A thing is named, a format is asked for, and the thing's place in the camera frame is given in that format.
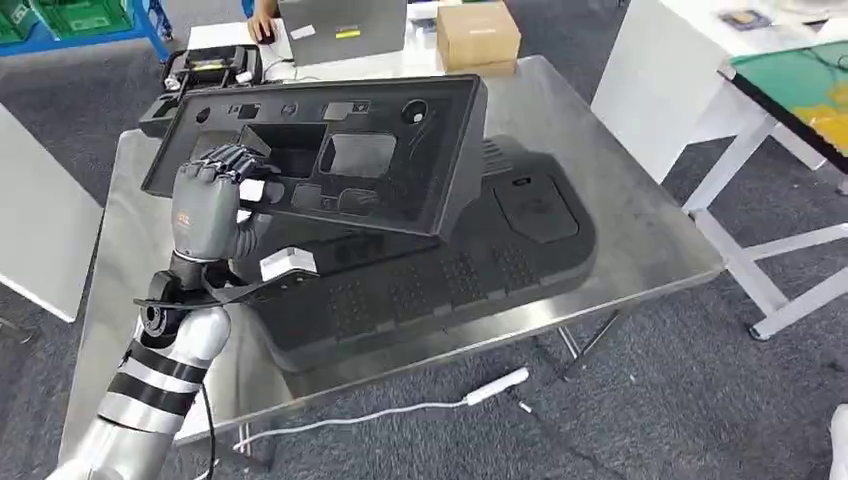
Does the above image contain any white power cable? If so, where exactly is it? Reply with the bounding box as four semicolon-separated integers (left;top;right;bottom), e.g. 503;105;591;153
231;397;473;453

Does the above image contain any white board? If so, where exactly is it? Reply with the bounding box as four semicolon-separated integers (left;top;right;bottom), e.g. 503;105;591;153
0;101;106;325

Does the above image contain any person's hand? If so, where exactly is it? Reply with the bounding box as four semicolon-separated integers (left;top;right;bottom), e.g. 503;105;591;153
246;13;280;46

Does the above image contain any large black moulded panel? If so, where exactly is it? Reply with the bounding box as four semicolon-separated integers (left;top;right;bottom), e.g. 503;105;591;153
228;135;598;376

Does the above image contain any brown cardboard box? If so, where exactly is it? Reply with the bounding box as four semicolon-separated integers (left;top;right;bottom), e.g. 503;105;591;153
435;0;523;78

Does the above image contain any dark card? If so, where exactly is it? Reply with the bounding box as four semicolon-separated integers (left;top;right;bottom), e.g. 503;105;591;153
718;8;774;32

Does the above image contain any stainless steel table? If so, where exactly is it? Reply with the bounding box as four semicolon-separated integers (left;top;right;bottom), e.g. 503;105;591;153
57;54;727;466

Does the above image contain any yellow sheet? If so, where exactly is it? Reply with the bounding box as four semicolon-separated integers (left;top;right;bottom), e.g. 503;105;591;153
790;82;848;158

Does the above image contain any white power strip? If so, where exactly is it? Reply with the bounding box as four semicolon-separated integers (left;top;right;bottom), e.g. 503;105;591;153
464;366;532;407

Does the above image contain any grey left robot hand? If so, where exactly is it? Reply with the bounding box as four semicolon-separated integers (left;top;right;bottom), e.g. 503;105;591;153
170;143;284;264

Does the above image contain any grey laptop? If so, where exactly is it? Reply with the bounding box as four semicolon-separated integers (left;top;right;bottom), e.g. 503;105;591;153
277;0;410;68

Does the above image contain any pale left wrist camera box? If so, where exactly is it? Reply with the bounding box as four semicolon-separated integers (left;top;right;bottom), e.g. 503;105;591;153
258;246;321;284

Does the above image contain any white rounded object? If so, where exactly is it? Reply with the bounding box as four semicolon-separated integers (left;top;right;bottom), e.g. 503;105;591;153
827;403;848;480

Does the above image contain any green plastic crate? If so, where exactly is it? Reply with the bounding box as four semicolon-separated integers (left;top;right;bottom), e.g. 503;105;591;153
0;0;42;46
29;0;135;41

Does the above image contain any blue steel rack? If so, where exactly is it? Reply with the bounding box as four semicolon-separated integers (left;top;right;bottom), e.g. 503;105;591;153
0;0;175;64

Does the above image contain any black equipment case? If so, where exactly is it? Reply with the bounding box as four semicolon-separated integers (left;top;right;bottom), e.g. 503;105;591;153
137;44;266;140

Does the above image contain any white desk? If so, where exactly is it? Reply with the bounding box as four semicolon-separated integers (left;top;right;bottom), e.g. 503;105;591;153
588;0;848;185
186;0;465;82

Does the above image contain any black plastic panel with cut-outs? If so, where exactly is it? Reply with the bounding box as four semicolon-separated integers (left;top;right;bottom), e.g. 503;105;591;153
140;74;490;242

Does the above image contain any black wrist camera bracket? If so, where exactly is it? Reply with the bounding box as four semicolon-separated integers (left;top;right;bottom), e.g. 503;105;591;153
132;267;320;313

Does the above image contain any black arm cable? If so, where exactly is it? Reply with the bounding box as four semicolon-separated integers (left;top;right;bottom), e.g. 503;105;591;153
197;382;219;480

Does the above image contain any green table mat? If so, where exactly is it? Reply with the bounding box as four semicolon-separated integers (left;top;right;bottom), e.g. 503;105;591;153
727;40;848;162

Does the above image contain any white-legged table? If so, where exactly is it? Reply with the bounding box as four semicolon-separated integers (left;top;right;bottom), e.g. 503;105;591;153
680;39;848;343

